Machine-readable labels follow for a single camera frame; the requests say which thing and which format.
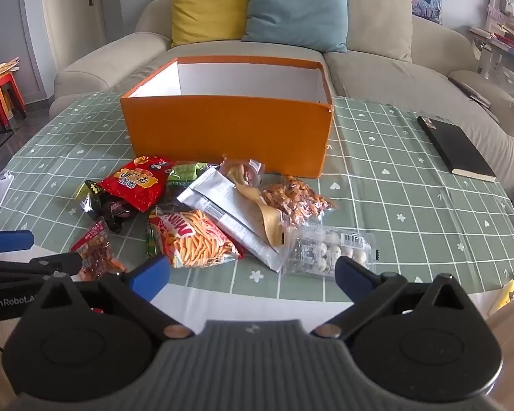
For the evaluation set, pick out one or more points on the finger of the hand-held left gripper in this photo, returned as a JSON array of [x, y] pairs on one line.
[[58, 262], [8, 241]]

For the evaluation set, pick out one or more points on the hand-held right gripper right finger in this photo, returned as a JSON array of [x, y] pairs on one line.
[[353, 276]]

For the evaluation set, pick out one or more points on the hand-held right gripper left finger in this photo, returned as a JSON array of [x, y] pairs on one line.
[[147, 275]]

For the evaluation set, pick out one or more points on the small green snack packet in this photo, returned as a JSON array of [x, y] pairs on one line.
[[151, 242]]

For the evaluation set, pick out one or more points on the red meat snack packet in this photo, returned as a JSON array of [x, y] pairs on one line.
[[96, 248]]

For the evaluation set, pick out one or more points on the clear packet of white balls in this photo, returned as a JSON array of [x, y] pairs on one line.
[[325, 244]]

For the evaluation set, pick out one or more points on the stick snack bag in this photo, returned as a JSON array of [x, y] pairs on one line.
[[197, 239]]

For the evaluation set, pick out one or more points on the dark snack packet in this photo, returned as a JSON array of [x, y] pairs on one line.
[[111, 210]]

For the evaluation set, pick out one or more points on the red snack bag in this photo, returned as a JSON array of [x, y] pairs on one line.
[[132, 184]]

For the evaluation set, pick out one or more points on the peanut snack packet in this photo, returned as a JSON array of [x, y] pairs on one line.
[[295, 201]]

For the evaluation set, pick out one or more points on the long silver snack packet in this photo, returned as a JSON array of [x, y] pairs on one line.
[[220, 203]]

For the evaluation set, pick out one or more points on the tan snack packet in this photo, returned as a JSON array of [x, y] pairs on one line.
[[263, 216]]

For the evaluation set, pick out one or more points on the clear pastry packet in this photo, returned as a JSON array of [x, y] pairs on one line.
[[244, 170]]

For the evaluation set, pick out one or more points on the orange cardboard box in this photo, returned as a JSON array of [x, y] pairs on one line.
[[231, 124]]

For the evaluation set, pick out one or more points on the white phone stand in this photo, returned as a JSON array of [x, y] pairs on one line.
[[2, 188]]

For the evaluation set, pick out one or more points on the green checked tablecloth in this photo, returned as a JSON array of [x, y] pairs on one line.
[[389, 205]]

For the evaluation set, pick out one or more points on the red plastic stool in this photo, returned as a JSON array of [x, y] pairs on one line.
[[13, 94]]

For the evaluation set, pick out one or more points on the yellow paper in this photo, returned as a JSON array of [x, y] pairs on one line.
[[505, 297]]

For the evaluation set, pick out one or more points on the black notebook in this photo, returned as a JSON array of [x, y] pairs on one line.
[[454, 147]]

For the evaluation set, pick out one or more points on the papers on stool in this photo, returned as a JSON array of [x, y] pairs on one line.
[[0, 68]]

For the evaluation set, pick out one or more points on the beige sofa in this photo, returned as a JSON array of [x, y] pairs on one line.
[[411, 77]]

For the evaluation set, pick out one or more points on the white door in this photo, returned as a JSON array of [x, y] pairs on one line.
[[68, 13]]

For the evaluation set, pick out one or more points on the beige pillow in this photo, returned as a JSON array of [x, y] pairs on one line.
[[379, 21]]

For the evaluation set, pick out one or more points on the yellow pillow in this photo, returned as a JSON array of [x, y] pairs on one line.
[[205, 8]]

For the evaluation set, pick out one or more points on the light blue pillow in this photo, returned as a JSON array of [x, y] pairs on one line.
[[295, 8]]

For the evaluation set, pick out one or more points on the white bookshelf with books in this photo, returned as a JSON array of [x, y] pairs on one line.
[[505, 34]]

